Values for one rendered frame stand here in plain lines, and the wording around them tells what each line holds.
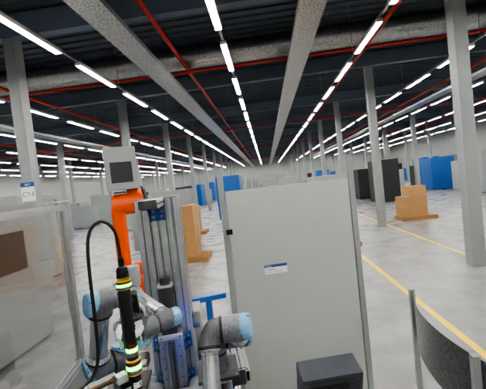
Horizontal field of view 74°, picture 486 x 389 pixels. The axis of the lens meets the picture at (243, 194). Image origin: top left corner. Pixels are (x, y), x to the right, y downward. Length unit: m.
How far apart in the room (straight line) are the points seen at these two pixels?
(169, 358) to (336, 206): 1.82
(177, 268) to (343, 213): 1.63
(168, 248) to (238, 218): 0.97
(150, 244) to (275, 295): 1.39
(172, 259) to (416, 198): 11.83
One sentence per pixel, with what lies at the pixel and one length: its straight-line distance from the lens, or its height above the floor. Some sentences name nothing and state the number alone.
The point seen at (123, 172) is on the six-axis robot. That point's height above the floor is 2.39.
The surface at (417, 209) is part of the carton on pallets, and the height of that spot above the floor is 0.37.
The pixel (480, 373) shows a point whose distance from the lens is 2.42.
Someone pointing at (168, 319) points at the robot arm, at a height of 1.55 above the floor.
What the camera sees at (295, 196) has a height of 1.89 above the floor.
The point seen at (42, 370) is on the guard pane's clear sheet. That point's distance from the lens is 2.24.
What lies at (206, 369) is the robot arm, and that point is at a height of 1.30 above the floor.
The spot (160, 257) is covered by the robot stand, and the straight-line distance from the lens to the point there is 1.99.
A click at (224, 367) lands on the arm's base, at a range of 2.02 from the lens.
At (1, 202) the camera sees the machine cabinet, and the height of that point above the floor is 2.22.
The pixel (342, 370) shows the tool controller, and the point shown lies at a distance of 1.60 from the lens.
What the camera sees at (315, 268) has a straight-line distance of 3.01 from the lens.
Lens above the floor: 2.07
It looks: 2 degrees down
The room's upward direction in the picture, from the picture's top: 6 degrees counter-clockwise
